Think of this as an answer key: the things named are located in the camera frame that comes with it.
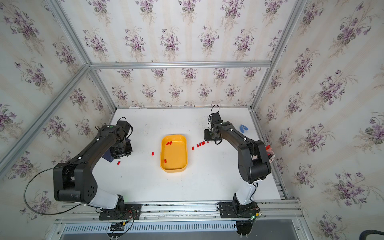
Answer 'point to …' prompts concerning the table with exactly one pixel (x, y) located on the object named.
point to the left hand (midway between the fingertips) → (128, 155)
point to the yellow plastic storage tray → (174, 153)
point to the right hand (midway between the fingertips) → (208, 137)
